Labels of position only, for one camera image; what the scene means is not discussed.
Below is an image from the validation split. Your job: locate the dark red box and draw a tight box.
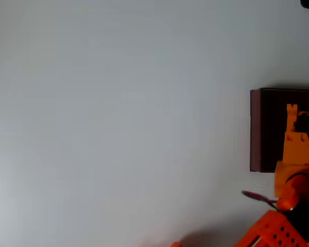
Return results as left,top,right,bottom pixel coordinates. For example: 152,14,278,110
249,87,309,173

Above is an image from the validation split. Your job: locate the gripper camera with orange mount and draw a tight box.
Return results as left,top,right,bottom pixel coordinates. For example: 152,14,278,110
285,103,309,135

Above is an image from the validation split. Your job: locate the pink cable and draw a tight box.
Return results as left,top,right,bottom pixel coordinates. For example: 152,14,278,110
241,189,279,209

